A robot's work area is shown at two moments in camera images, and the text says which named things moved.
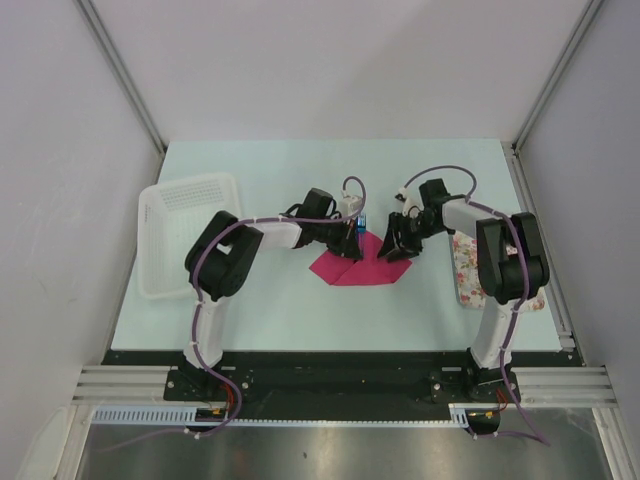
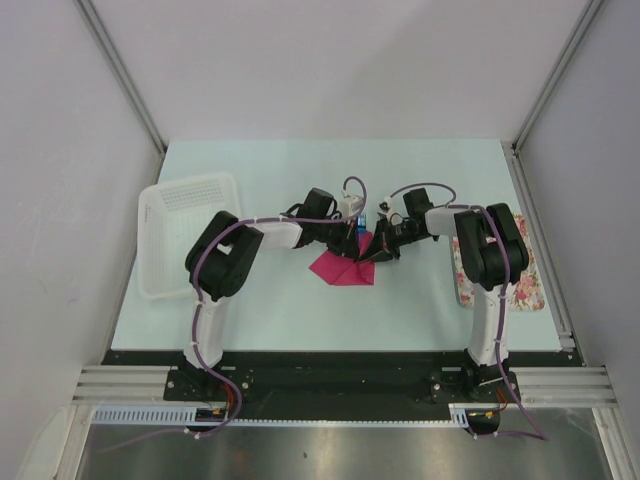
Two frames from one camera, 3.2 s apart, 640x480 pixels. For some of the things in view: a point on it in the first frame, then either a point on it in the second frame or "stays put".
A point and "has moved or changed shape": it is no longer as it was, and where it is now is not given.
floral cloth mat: (471, 291) stays put
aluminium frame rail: (121, 385) stays put
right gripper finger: (389, 243) to (374, 245)
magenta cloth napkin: (371, 269) has moved or changed shape
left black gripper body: (334, 234) stays put
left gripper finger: (353, 250) stays put
